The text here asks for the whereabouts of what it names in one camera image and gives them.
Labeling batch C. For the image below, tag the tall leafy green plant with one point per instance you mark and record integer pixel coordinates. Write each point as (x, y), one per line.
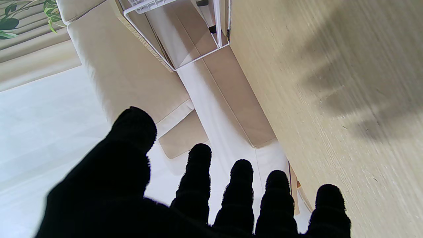
(8, 23)

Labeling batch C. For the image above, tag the beige pleated curtain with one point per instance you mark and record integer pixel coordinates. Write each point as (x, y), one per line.
(33, 62)

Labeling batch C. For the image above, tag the beige fabric sofa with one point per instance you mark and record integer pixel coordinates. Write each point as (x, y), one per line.
(125, 76)

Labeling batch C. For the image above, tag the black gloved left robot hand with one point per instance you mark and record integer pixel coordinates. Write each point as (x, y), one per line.
(109, 195)

